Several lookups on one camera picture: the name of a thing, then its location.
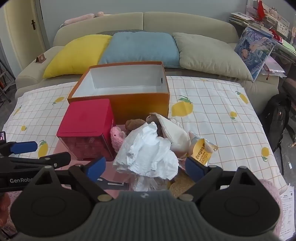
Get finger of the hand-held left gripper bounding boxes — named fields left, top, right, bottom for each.
left=0, top=152, right=71, bottom=173
left=0, top=141, right=38, bottom=156

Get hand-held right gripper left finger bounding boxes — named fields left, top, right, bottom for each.
left=24, top=156, right=114, bottom=202

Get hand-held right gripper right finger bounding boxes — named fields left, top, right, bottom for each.
left=178, top=157, right=264, bottom=202

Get yellow snack packet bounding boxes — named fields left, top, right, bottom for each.
left=188, top=131, right=218, bottom=166

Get pink white crochet toy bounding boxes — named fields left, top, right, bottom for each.
left=110, top=126, right=127, bottom=154

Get cream fabric pouch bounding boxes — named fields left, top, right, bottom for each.
left=146, top=112, right=192, bottom=158

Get white tissue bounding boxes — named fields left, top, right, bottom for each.
left=112, top=122, right=179, bottom=180

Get brown round plush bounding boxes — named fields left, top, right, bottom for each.
left=125, top=119, right=147, bottom=132

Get orange cardboard box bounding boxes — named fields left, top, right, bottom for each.
left=68, top=61, right=171, bottom=126

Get red box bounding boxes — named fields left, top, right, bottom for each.
left=57, top=98, right=116, bottom=162

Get lemon print tablecloth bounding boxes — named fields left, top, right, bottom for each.
left=0, top=75, right=288, bottom=197

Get metal folding rack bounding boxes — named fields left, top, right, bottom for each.
left=0, top=58, right=15, bottom=102

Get black backpack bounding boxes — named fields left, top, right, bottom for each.
left=260, top=94, right=293, bottom=152

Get printed paper sheets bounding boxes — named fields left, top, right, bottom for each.
left=279, top=185, right=296, bottom=240

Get yellow pillow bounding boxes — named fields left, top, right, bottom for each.
left=42, top=34, right=113, bottom=79

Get beige pillow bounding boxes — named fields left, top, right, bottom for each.
left=172, top=32, right=253, bottom=81

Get cream door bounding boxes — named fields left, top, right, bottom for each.
left=3, top=0, right=47, bottom=70

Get brown chair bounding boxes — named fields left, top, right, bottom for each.
left=282, top=77, right=296, bottom=98

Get blue pillow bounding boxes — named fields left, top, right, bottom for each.
left=98, top=31, right=181, bottom=69

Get pale plastic folder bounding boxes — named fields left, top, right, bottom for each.
left=261, top=57, right=287, bottom=78

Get printed figure pillow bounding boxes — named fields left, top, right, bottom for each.
left=234, top=27, right=277, bottom=81

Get houndstooth cloth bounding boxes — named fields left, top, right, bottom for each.
left=96, top=29, right=144, bottom=36

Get pink long plush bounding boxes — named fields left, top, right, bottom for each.
left=63, top=11, right=104, bottom=25

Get beige sofa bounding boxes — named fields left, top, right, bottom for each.
left=15, top=11, right=280, bottom=116

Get stack of books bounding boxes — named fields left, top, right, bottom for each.
left=230, top=11, right=255, bottom=24

